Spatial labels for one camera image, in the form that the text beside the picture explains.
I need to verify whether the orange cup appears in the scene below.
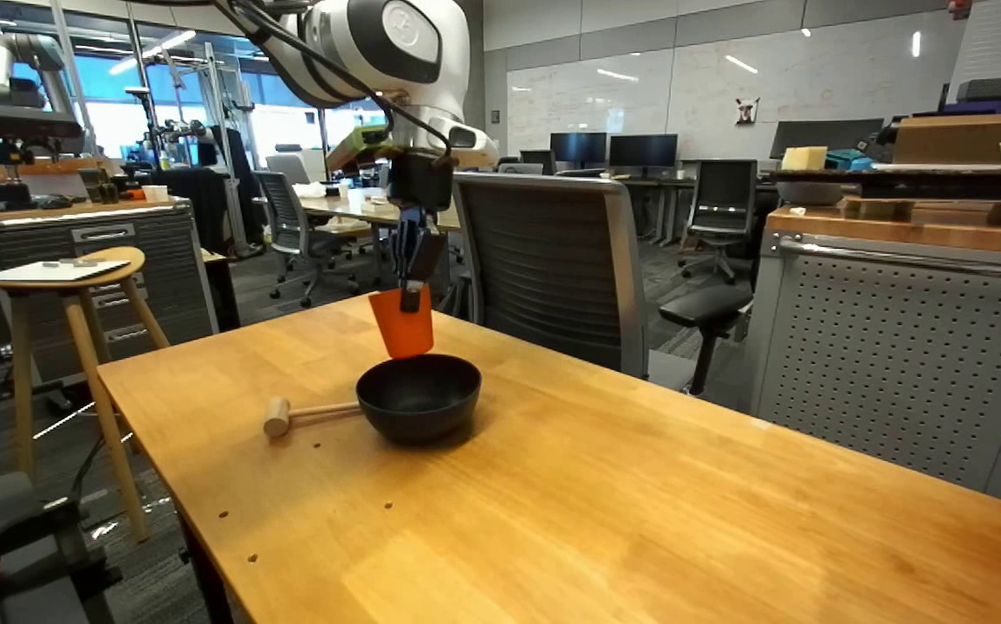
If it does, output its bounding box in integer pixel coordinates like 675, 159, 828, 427
368, 287, 435, 361

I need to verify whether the black bowl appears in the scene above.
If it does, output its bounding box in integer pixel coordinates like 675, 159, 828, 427
355, 353, 483, 447

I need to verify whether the wooden mallet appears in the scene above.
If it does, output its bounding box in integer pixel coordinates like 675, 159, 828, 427
262, 396, 363, 439

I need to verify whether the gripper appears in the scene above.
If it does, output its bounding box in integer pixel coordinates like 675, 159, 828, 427
387, 152, 456, 314

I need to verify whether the white board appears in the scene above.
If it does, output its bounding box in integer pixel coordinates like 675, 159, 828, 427
0, 257, 132, 286

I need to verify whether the large dark monitor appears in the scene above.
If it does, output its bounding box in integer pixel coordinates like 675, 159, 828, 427
768, 118, 886, 160

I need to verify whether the grey perforated cabinet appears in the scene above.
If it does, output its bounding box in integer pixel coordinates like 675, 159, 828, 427
746, 206, 1001, 505

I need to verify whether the wooden table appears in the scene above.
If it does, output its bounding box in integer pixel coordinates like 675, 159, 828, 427
299, 185, 463, 237

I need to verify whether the grey drawer cabinet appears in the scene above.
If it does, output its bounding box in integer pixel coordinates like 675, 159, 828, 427
0, 198, 220, 384

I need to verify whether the dark grey bowl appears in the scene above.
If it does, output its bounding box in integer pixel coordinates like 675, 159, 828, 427
775, 179, 844, 207

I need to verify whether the wooden pallet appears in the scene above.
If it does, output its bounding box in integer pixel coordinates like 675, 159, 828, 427
841, 196, 1001, 231

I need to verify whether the grey mesh office chair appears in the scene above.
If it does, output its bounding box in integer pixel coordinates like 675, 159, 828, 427
452, 171, 755, 397

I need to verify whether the wooden stool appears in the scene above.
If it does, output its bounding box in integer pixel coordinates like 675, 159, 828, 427
0, 246, 172, 543

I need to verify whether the whiteboard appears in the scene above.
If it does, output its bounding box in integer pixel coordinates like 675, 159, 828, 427
506, 9, 962, 162

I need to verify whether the metal frame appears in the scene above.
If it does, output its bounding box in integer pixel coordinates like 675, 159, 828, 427
48, 0, 251, 254

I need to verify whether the cardboard box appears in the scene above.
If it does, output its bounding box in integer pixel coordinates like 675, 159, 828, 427
892, 112, 1001, 166

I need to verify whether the row of monitors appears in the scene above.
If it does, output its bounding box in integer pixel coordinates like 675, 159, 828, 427
549, 131, 679, 180

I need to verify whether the black office chair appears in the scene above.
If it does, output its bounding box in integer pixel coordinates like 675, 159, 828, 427
679, 158, 759, 285

